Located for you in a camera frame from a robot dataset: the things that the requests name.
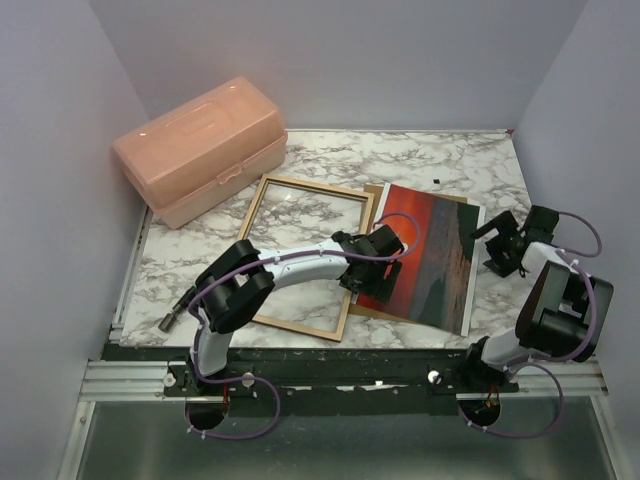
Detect aluminium extrusion rail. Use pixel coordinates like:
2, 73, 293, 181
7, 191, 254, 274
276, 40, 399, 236
79, 361, 168, 402

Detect red sunset photo print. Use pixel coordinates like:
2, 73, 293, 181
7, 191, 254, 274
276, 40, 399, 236
349, 183, 485, 336

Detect clear acrylic glass sheet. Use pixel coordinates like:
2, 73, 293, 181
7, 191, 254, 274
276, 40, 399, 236
244, 180, 369, 334

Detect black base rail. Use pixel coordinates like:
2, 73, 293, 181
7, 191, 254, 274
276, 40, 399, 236
102, 344, 518, 416

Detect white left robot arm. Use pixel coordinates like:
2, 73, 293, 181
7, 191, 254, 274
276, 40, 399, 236
158, 225, 412, 395

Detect brown cardboard backing board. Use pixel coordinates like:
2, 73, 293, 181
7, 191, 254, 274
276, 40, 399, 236
347, 182, 469, 324

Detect wooden picture frame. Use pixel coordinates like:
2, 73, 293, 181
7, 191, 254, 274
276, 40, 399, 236
234, 172, 376, 344

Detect pink plastic storage box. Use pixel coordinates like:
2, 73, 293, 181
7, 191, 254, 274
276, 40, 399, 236
113, 77, 288, 229

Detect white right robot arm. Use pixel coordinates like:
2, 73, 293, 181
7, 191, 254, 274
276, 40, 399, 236
459, 205, 614, 392

